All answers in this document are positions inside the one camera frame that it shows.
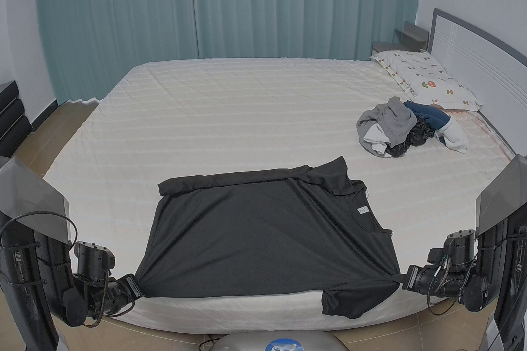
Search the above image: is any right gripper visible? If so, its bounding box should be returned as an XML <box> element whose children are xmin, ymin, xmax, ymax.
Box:
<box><xmin>405</xmin><ymin>265</ymin><xmax>440</xmax><ymax>294</ymax></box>

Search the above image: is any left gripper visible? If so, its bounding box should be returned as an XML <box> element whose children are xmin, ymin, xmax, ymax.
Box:
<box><xmin>105</xmin><ymin>274</ymin><xmax>145</xmax><ymax>315</ymax></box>

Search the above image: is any black T-shirt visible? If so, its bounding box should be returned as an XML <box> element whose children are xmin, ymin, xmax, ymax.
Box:
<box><xmin>135</xmin><ymin>156</ymin><xmax>402</xmax><ymax>319</ymax></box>

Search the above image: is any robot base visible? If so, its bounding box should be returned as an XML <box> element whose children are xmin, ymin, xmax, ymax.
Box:
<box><xmin>208</xmin><ymin>333</ymin><xmax>351</xmax><ymax>351</ymax></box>

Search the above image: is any pile of clothes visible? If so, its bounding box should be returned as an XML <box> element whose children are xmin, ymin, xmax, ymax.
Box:
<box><xmin>357</xmin><ymin>96</ymin><xmax>469</xmax><ymax>158</ymax></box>

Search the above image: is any bed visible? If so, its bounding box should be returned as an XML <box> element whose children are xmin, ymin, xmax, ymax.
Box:
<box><xmin>41</xmin><ymin>8</ymin><xmax>527</xmax><ymax>335</ymax></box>

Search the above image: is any white printed pillow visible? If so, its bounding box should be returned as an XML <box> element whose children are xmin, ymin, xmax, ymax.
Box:
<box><xmin>370</xmin><ymin>50</ymin><xmax>483</xmax><ymax>112</ymax></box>

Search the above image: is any black chest of drawers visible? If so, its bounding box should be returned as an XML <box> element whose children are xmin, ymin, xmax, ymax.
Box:
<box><xmin>0</xmin><ymin>80</ymin><xmax>34</xmax><ymax>156</ymax></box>

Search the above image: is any grey bedside table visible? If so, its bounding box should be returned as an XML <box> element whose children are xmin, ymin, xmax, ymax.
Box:
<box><xmin>372</xmin><ymin>21</ymin><xmax>430</xmax><ymax>54</ymax></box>

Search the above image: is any black braided cable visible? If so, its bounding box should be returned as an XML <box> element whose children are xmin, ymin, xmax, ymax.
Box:
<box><xmin>82</xmin><ymin>298</ymin><xmax>137</xmax><ymax>328</ymax></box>

